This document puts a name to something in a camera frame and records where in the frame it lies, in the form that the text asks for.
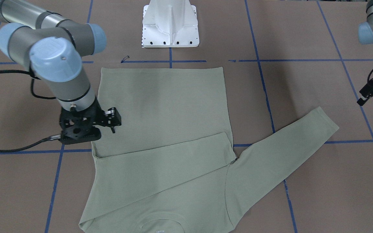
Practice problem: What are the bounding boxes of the sage green long-sleeve shirt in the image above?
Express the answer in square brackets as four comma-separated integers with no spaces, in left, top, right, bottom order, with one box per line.
[79,67,339,233]

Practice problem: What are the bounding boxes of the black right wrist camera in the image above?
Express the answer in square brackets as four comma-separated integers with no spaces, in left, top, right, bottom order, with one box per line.
[105,107,122,134]

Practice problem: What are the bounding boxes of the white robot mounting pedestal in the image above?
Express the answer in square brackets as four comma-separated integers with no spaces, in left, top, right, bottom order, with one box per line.
[141,0,200,48]

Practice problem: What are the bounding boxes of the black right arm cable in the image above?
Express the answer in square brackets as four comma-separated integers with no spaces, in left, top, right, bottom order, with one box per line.
[0,70,64,153]

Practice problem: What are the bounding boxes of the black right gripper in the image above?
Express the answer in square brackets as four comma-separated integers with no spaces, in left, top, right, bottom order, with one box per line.
[59,99,105,145]

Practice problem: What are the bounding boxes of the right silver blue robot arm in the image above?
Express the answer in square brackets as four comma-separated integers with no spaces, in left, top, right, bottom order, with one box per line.
[0,0,108,147]

